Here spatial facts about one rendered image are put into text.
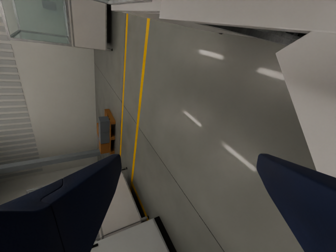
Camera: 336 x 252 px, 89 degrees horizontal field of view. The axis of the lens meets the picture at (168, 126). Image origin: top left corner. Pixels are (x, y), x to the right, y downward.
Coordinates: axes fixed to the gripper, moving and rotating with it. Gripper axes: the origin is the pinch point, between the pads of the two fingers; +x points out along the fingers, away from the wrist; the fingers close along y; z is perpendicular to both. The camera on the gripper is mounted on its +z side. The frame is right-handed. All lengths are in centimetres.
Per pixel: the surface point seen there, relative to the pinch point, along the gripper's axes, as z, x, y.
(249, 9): 14.4, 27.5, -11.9
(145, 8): 26, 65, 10
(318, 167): -7.5, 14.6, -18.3
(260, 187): -77, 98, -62
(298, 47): 7.7, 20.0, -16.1
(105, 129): -155, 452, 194
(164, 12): 21, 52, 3
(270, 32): 19, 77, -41
